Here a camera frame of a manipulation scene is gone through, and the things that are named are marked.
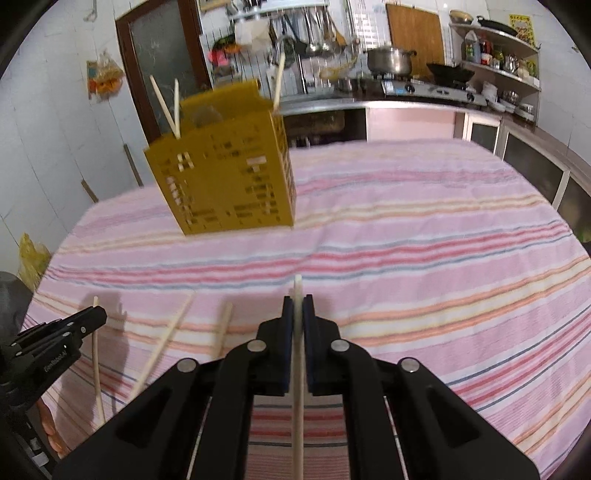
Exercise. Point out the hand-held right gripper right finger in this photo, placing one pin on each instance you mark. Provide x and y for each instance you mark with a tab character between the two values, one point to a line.
310	341

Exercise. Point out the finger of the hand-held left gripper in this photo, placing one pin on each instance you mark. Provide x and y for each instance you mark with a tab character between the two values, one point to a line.
85	334
69	323

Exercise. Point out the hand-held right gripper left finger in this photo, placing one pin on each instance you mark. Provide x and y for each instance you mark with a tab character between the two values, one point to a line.
288	341

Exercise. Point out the yellow slotted utensil holder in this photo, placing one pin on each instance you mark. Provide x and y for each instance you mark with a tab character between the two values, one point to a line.
221	184

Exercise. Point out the row of hanging kitchen utensils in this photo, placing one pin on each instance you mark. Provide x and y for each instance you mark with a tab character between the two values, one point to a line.
309	32

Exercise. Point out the person's left hand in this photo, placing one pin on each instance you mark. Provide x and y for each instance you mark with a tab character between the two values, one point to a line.
50	424

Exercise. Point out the dark round object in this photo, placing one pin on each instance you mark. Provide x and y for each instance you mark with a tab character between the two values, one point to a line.
11	300

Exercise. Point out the yellow plastic bag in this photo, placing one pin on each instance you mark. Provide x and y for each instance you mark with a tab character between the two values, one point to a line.
32	258

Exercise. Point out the wooden stick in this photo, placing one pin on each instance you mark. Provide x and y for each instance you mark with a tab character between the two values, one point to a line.
133	164
90	191

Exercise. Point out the steel sink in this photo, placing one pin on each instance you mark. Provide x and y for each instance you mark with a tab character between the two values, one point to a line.
318	99

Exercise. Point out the plastic bag of oranges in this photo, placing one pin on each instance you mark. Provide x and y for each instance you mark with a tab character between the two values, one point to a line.
106	76

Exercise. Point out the steel faucet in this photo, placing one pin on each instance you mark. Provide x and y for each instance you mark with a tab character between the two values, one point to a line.
298	64

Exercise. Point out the dark wooden glass door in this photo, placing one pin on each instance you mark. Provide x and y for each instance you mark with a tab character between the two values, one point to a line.
159	60

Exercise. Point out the steel gas stove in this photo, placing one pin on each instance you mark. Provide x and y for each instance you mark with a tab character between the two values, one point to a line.
434	91

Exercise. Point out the steel pot with lid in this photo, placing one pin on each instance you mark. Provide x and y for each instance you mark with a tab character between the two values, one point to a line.
390	62

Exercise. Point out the kitchen counter cabinets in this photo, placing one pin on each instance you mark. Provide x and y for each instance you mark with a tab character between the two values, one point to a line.
531	152

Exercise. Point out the red hanging cloth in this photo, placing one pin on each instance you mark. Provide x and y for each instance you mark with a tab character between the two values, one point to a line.
224	53

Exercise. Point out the black wok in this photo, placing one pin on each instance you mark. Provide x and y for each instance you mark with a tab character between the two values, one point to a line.
450	73

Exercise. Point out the stack of white bowls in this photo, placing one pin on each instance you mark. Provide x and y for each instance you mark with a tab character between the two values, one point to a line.
489	92

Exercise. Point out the white hanging cloth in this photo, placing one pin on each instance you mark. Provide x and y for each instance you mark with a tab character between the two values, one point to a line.
251	33

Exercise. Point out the steel bowl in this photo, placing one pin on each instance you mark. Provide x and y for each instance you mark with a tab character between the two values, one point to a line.
510	97

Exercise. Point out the rectangular wooden cutting board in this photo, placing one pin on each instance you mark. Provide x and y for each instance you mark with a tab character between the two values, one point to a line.
415	39

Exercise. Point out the white corner shelf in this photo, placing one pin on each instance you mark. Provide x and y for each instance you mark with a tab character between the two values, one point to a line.
503	74

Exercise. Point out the row of condiment bottles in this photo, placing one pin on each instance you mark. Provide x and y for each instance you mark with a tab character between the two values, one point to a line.
496	55

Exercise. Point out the beige bowl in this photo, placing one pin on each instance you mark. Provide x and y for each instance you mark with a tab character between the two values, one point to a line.
461	17

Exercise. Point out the black pan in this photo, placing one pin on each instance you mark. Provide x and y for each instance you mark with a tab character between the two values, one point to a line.
497	25

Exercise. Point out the yellow wall poster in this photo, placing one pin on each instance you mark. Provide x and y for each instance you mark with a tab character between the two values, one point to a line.
521	28

